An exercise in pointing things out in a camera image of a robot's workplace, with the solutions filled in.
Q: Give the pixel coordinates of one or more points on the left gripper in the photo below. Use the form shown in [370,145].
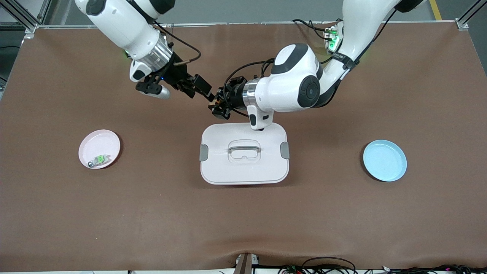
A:
[234,95]

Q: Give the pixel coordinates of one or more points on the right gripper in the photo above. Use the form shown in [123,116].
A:
[178,75]

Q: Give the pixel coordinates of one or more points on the orange and black switch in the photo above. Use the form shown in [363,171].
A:
[213,102]

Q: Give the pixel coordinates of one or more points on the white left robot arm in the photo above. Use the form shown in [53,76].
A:
[289,83]

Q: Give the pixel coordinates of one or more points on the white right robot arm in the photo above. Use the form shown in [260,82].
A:
[121,26]

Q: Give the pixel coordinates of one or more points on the grey box latch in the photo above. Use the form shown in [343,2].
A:
[285,150]
[204,152]

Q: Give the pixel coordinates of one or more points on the white lidded storage box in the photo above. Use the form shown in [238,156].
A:
[243,171]

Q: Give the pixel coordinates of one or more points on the pink round plate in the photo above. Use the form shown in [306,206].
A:
[97,144]

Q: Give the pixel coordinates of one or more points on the brown table mat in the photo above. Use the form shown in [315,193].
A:
[152,213]

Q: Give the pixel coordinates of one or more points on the light blue round plate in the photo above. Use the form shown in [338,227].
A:
[384,161]

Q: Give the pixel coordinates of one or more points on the green switch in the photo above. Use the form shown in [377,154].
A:
[99,160]

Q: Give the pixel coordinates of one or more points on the metal table edge bracket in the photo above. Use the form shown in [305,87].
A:
[245,264]

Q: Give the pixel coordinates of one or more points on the aluminium frame post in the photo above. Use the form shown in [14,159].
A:
[462,24]
[32,26]

